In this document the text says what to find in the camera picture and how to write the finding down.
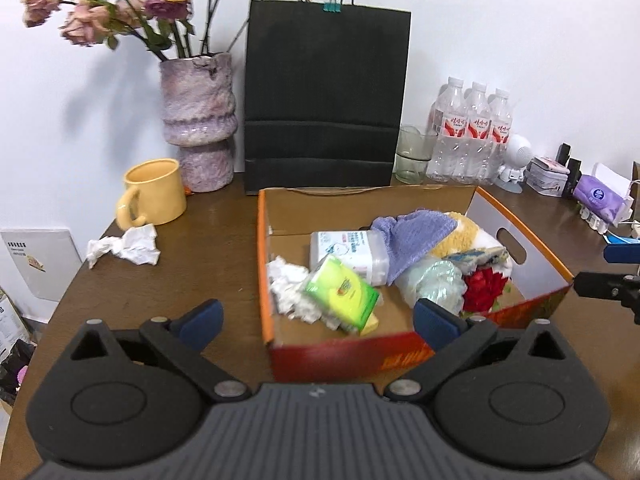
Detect white tissue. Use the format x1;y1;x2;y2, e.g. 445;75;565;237
266;256;346;332
86;224;162;269

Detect yellow sponge block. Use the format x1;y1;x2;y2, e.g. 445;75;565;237
359;309;382;337

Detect red label water bottle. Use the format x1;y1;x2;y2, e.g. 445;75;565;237
426;76;468;183
482;88;515;183
457;81;493;185

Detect yellow mug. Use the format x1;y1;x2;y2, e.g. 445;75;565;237
116;158;188;232

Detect white desktop holder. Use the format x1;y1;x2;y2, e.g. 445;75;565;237
579;162;637;233

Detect white plastic wipes container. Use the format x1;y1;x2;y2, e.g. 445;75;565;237
309;229;392;287

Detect green tissue pack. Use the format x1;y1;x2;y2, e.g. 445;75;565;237
304;254;381;335

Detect white robot figurine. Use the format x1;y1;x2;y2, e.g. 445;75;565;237
497;133;533;195

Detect red artificial rose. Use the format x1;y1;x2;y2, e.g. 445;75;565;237
462;266;511;317

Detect purple ceramic vase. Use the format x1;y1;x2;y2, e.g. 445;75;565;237
159;52;239;193

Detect small white pink box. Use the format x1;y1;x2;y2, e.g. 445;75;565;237
527;156;572;196

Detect orange cardboard box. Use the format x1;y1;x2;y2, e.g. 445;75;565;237
256;185;575;383

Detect black paper bag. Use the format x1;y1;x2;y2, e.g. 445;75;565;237
243;0;413;197

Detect yellow white plush toy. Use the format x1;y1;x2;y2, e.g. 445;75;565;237
429;211;513;276

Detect clear plastic bag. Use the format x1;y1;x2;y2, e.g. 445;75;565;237
395;257;468;311

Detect purple tissue pack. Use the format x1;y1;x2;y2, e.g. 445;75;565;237
572;174;623;223

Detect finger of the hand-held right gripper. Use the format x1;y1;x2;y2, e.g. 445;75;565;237
572;270;640;326
602;241;640;264

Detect white flat carton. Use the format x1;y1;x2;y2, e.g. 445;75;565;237
0;227;83;303

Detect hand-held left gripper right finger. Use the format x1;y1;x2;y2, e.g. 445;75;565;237
385;298;568;403

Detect dried pink flowers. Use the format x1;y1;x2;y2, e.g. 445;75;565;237
20;0;316;63

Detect white printed box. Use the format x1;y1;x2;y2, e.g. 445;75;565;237
0;287;32;361

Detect purple cloth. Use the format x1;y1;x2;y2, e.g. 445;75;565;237
370;208;458;287

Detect clear drinking glass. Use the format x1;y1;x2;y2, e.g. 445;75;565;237
394;124;439;185

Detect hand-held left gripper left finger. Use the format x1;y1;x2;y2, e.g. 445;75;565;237
70;299;251;402

